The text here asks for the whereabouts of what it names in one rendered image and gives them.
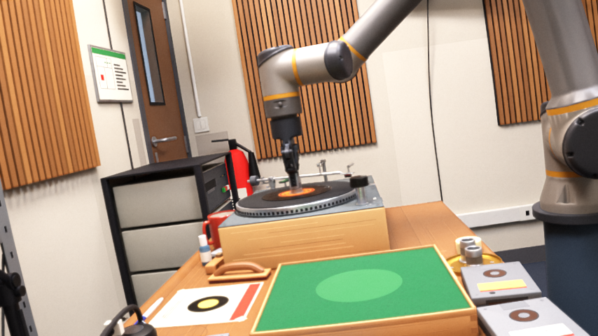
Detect yellow round dish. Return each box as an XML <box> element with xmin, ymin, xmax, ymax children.
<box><xmin>445</xmin><ymin>251</ymin><xmax>505</xmax><ymax>274</ymax></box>

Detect red fire extinguisher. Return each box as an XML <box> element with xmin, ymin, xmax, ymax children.
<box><xmin>211</xmin><ymin>138</ymin><xmax>261</xmax><ymax>197</ymax></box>

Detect brown door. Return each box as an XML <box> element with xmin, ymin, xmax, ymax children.
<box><xmin>122</xmin><ymin>0</ymin><xmax>192</xmax><ymax>164</ymax></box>

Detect green felt cue tray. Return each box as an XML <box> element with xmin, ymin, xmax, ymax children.
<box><xmin>249</xmin><ymin>244</ymin><xmax>479</xmax><ymax>336</ymax></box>

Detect white pen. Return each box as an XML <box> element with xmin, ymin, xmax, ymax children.
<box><xmin>134</xmin><ymin>295</ymin><xmax>165</xmax><ymax>324</ymax></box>

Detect white bottle with blue band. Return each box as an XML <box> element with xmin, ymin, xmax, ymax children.
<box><xmin>197</xmin><ymin>233</ymin><xmax>213</xmax><ymax>267</ymax></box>

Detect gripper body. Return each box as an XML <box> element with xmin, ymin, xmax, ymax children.
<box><xmin>269</xmin><ymin>113</ymin><xmax>304</xmax><ymax>141</ymax></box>

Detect white wall trunking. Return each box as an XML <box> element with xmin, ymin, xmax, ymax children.
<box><xmin>454</xmin><ymin>202</ymin><xmax>539</xmax><ymax>230</ymax></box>

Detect grey metal shelf frame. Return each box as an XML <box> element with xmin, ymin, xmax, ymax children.
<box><xmin>0</xmin><ymin>181</ymin><xmax>39</xmax><ymax>336</ymax></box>

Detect small wooden block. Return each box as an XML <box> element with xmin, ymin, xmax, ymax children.
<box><xmin>204</xmin><ymin>255</ymin><xmax>225</xmax><ymax>275</ymax></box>

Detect grey cartridge with white label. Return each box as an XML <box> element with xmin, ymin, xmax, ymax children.
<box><xmin>475</xmin><ymin>295</ymin><xmax>592</xmax><ymax>336</ymax></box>

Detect wooden slat acoustic panel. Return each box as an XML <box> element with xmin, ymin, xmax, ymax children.
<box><xmin>0</xmin><ymin>0</ymin><xmax>102</xmax><ymax>190</ymax></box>
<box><xmin>482</xmin><ymin>0</ymin><xmax>598</xmax><ymax>127</ymax></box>
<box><xmin>231</xmin><ymin>0</ymin><xmax>378</xmax><ymax>161</ymax></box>

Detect black strobe-dotted platter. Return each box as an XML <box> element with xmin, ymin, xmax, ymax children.
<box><xmin>234</xmin><ymin>181</ymin><xmax>359</xmax><ymax>218</ymax></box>

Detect grey wall box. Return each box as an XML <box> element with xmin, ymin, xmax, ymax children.
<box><xmin>195</xmin><ymin>130</ymin><xmax>230</xmax><ymax>158</ymax></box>

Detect wooden record brush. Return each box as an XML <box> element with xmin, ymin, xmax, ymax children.
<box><xmin>207</xmin><ymin>260</ymin><xmax>272</xmax><ymax>284</ymax></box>

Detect grey cylinder adapter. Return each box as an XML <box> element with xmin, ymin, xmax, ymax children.
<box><xmin>454</xmin><ymin>235</ymin><xmax>482</xmax><ymax>263</ymax></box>
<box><xmin>464</xmin><ymin>244</ymin><xmax>484</xmax><ymax>267</ymax></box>

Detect silver tonearm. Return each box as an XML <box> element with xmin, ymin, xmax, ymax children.
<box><xmin>246</xmin><ymin>169</ymin><xmax>356</xmax><ymax>187</ymax></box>

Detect black headphones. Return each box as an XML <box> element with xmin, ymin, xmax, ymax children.
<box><xmin>98</xmin><ymin>304</ymin><xmax>158</xmax><ymax>336</ymax></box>

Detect red mug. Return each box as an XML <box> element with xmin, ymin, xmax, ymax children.
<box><xmin>202</xmin><ymin>209</ymin><xmax>235</xmax><ymax>251</ymax></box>

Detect white record sleeve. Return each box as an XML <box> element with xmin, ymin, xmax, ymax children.
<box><xmin>148</xmin><ymin>281</ymin><xmax>265</xmax><ymax>329</ymax></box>

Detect wooden turntable body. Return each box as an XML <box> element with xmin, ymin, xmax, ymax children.
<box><xmin>217</xmin><ymin>174</ymin><xmax>391</xmax><ymax>270</ymax></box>

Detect black wall cable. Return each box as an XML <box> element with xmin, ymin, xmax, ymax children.
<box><xmin>426</xmin><ymin>0</ymin><xmax>443</xmax><ymax>203</ymax></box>

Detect white wall pipe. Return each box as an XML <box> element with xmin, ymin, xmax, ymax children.
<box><xmin>178</xmin><ymin>0</ymin><xmax>203</xmax><ymax>118</ymax></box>

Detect black single with orange label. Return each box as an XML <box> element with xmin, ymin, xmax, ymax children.
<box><xmin>260</xmin><ymin>183</ymin><xmax>333</xmax><ymax>202</ymax></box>

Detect black equipment rack cabinet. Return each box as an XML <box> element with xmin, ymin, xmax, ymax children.
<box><xmin>100</xmin><ymin>152</ymin><xmax>239</xmax><ymax>307</ymax></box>

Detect white wall sign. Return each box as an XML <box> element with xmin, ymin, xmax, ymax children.
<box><xmin>87</xmin><ymin>44</ymin><xmax>134</xmax><ymax>104</ymax></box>

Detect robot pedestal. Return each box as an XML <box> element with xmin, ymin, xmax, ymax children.
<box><xmin>531</xmin><ymin>202</ymin><xmax>598</xmax><ymax>336</ymax></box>

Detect grey cartridge with yellow label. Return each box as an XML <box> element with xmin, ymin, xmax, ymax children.
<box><xmin>460</xmin><ymin>260</ymin><xmax>543</xmax><ymax>307</ymax></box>

